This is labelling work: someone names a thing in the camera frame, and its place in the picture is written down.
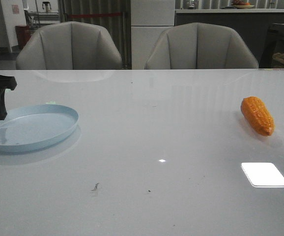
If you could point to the light blue round plate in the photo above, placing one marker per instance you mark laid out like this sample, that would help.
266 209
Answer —
35 127

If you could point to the orange toy corn cob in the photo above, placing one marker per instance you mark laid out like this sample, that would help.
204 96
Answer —
257 115

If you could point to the red trash bin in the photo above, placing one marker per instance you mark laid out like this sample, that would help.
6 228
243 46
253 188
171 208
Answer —
23 35

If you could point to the metal cart with kettle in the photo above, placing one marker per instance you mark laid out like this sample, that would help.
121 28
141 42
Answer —
39 13

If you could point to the left beige upholstered chair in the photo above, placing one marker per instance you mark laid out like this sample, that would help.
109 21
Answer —
70 46

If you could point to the beige upholstered chair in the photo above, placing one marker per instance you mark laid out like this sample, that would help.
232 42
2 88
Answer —
70 46
200 46

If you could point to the red barrier belt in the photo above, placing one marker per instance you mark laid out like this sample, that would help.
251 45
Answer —
101 15

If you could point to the white cabinet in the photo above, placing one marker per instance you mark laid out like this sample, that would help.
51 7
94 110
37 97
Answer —
149 18

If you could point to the right beige upholstered chair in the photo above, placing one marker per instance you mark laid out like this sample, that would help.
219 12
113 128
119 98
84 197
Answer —
200 46

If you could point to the fruit bowl on counter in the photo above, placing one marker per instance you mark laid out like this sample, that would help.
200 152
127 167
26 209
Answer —
240 4

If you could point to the grey counter with white top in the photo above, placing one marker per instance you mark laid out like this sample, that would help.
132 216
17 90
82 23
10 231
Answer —
251 24

